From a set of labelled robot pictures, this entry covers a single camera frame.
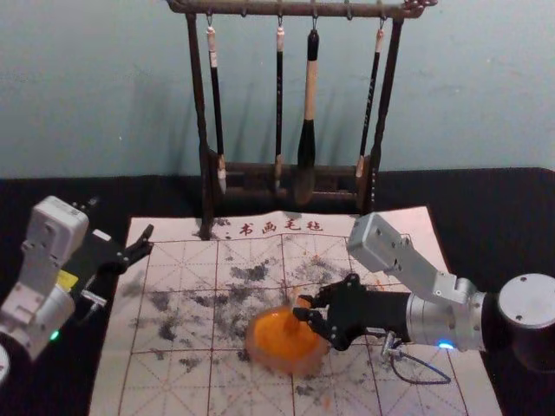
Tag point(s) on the thin black calligraphy brush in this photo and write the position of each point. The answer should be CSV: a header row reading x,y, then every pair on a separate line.
x,y
279,108
217,108
371,104

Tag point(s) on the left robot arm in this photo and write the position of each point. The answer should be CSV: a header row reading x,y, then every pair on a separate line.
x,y
41,299

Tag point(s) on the dark wooden brush rack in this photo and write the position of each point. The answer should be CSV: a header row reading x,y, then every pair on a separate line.
x,y
198,108

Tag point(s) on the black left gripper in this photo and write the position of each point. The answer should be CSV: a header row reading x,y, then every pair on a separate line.
x,y
97,258

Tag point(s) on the dish of orange paint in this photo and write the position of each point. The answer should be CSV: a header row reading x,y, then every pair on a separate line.
x,y
271,342

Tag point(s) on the white felt mat red grid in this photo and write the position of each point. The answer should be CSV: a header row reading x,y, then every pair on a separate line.
x,y
182,381

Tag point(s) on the orange-stained calligraphy brush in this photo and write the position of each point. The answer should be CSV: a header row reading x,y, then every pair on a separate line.
x,y
292,320

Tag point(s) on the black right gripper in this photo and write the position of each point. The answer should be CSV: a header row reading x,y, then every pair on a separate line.
x,y
373,314

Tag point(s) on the black table cloth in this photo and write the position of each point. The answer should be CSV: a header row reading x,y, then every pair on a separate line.
x,y
485,208

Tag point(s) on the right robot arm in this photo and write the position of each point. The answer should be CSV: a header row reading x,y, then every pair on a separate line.
x,y
438,286

